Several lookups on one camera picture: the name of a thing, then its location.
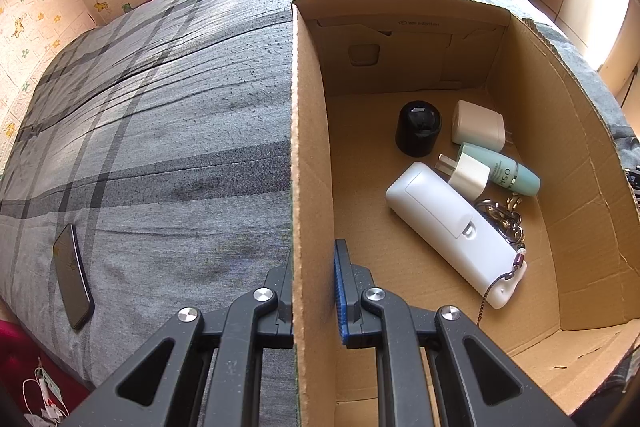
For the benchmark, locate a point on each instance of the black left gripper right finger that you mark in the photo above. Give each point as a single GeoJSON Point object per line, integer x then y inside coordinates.
{"type": "Point", "coordinates": [433, 367]}

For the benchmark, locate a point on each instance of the white rectangular remote case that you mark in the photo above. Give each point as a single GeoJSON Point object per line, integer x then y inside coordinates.
{"type": "Point", "coordinates": [458, 232]}

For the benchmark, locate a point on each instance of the mint green tube bottle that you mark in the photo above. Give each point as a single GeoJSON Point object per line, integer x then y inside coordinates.
{"type": "Point", "coordinates": [504, 171]}

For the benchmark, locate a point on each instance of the black domed cylinder object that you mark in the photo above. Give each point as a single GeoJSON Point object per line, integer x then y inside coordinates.
{"type": "Point", "coordinates": [418, 127]}

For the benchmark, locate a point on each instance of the small white charger plug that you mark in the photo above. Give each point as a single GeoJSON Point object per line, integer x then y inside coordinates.
{"type": "Point", "coordinates": [466, 175]}

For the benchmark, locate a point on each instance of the grey plaid bed cover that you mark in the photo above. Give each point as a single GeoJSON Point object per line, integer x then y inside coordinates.
{"type": "Point", "coordinates": [165, 138]}

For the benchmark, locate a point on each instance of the black smartphone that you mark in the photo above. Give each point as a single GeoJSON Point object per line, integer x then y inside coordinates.
{"type": "Point", "coordinates": [72, 279]}

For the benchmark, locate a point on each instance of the brown cardboard box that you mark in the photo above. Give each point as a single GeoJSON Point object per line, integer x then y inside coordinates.
{"type": "Point", "coordinates": [575, 313]}

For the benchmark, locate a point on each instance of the large white charger plug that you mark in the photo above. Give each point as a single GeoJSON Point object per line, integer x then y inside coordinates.
{"type": "Point", "coordinates": [479, 125]}

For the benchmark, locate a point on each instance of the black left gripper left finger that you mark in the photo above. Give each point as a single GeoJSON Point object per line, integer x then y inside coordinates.
{"type": "Point", "coordinates": [199, 368]}

